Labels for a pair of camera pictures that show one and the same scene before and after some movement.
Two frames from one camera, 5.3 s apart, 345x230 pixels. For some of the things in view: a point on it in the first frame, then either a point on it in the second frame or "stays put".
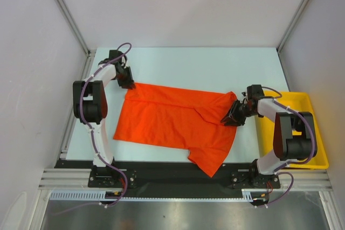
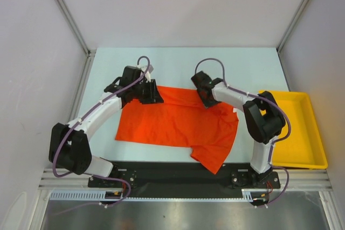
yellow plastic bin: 300,102 stays put
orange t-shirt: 181,118 stays put
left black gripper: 129,83 -> 153,96
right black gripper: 236,112 -> 204,96
